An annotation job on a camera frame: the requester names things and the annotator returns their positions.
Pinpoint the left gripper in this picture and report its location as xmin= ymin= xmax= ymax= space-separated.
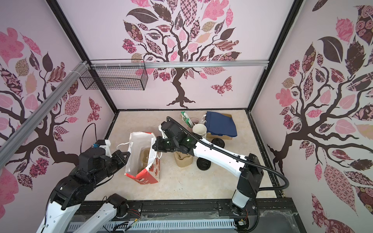
xmin=92 ymin=149 xmax=131 ymax=184

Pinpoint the red and white paper bag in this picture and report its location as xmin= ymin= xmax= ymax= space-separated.
xmin=117 ymin=132 xmax=163 ymax=184

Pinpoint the black plastic cup lid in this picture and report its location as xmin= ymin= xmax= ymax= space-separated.
xmin=211 ymin=138 xmax=225 ymax=149

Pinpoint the single pulp cup carrier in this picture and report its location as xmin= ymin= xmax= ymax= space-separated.
xmin=140 ymin=148 xmax=150 ymax=170

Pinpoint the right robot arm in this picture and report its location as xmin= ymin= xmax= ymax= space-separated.
xmin=151 ymin=116 xmax=289 ymax=216

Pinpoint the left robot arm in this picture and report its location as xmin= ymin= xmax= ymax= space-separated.
xmin=37 ymin=147 xmax=131 ymax=233

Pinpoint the brown pulp cup carrier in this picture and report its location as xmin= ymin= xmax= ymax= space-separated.
xmin=174 ymin=151 xmax=193 ymax=168

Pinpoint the green wrapped straw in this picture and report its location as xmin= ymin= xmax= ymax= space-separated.
xmin=181 ymin=111 xmax=194 ymax=128

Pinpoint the stack of paper cups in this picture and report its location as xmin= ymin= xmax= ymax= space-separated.
xmin=192 ymin=123 xmax=207 ymax=138

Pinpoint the pink straw holder cup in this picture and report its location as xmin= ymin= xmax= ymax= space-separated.
xmin=186 ymin=118 xmax=205 ymax=130

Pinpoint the brown cardboard box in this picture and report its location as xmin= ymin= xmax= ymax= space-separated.
xmin=207 ymin=114 xmax=233 ymax=140

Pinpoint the dark blue napkin stack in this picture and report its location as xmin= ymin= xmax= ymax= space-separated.
xmin=205 ymin=111 xmax=238 ymax=137

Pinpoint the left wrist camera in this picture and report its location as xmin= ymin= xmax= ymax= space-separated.
xmin=93 ymin=139 xmax=112 ymax=157

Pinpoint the white slotted cable duct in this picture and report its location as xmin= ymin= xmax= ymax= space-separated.
xmin=66 ymin=219 xmax=237 ymax=233

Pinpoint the black wire basket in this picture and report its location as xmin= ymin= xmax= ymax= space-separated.
xmin=80 ymin=58 xmax=148 ymax=91

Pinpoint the aluminium rail back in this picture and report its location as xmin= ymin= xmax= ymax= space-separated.
xmin=91 ymin=60 xmax=269 ymax=69

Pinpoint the aluminium rail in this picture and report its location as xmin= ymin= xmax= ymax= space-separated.
xmin=91 ymin=60 xmax=269 ymax=69
xmin=1 ymin=61 xmax=89 ymax=168

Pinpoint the aluminium rail left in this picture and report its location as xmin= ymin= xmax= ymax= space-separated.
xmin=1 ymin=61 xmax=89 ymax=168

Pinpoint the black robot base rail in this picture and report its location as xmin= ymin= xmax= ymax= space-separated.
xmin=72 ymin=199 xmax=292 ymax=225

